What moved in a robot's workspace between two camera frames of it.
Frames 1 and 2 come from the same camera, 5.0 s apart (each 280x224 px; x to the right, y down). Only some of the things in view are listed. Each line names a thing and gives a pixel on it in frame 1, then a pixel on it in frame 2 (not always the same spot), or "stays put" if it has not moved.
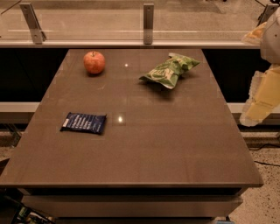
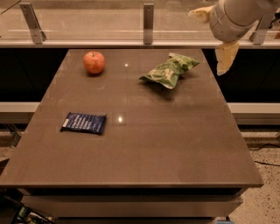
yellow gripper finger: [255, 35] to [203, 13]
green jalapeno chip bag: [168, 72] stays put
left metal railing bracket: [38, 35] stays put
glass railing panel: [123, 20] stays put
